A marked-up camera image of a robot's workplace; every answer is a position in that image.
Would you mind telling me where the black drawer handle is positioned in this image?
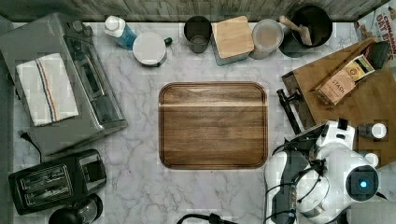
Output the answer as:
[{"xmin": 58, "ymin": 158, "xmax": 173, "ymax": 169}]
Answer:
[{"xmin": 276, "ymin": 89, "xmax": 302, "ymax": 134}]

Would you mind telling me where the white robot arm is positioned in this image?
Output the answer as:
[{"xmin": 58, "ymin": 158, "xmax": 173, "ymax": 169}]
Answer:
[{"xmin": 263, "ymin": 119, "xmax": 382, "ymax": 224}]

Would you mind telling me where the wooden drawer cabinet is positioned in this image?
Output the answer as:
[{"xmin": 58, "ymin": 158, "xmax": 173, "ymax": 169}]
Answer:
[{"xmin": 282, "ymin": 38, "xmax": 396, "ymax": 167}]

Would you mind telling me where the wooden cutting board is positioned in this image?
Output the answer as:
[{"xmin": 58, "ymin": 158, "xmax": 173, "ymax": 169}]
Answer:
[{"xmin": 159, "ymin": 81, "xmax": 268, "ymax": 170}]

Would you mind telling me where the teal canister wooden lid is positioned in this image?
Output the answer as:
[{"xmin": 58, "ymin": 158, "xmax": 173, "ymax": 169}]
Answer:
[{"xmin": 211, "ymin": 16, "xmax": 254, "ymax": 66}]

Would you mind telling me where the white bowl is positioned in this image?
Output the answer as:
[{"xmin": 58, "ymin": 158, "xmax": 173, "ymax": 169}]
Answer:
[{"xmin": 133, "ymin": 32, "xmax": 173, "ymax": 67}]

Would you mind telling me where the dark grey cup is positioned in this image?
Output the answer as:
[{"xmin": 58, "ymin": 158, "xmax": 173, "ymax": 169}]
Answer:
[{"xmin": 184, "ymin": 16, "xmax": 212, "ymax": 53}]

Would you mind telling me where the silver toaster oven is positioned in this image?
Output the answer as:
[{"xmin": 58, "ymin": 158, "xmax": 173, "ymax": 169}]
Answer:
[{"xmin": 1, "ymin": 13, "xmax": 127, "ymax": 155}]

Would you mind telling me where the clear container white lid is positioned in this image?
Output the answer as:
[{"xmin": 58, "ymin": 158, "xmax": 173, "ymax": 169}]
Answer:
[{"xmin": 249, "ymin": 19, "xmax": 284, "ymax": 60}]

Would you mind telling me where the blue bottle white cap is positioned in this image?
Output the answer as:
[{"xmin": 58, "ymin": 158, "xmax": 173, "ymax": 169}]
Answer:
[{"xmin": 105, "ymin": 16, "xmax": 137, "ymax": 50}]

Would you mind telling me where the wooden tea bag organizer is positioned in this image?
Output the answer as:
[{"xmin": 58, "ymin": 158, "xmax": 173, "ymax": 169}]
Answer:
[{"xmin": 312, "ymin": 42, "xmax": 375, "ymax": 106}]

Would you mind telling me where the wooden spoon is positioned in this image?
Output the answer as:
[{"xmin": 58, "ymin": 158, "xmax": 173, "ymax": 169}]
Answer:
[{"xmin": 279, "ymin": 15, "xmax": 313, "ymax": 46}]

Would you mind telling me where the striped white dish towel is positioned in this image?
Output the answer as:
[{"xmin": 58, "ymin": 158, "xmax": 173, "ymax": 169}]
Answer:
[{"xmin": 16, "ymin": 53, "xmax": 78, "ymax": 126}]

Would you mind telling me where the black utensil holder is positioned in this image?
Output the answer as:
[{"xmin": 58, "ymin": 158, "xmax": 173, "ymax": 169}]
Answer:
[{"xmin": 279, "ymin": 5, "xmax": 332, "ymax": 58}]

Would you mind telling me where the black toaster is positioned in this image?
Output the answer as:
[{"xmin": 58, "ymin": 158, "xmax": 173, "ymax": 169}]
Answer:
[{"xmin": 8, "ymin": 149, "xmax": 106, "ymax": 215}]

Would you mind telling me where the grey pepper shaker can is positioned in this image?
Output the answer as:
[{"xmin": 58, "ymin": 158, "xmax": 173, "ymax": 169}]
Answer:
[{"xmin": 358, "ymin": 123, "xmax": 388, "ymax": 139}]

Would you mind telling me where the black pouch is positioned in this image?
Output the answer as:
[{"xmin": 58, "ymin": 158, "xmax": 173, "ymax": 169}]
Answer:
[{"xmin": 366, "ymin": 41, "xmax": 389, "ymax": 70}]

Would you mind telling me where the cereal box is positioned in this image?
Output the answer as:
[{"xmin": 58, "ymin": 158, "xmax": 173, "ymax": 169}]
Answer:
[{"xmin": 354, "ymin": 0, "xmax": 396, "ymax": 63}]

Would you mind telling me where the black power cable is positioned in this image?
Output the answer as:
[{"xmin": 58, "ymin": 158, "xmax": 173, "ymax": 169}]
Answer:
[{"xmin": 176, "ymin": 213, "xmax": 239, "ymax": 224}]

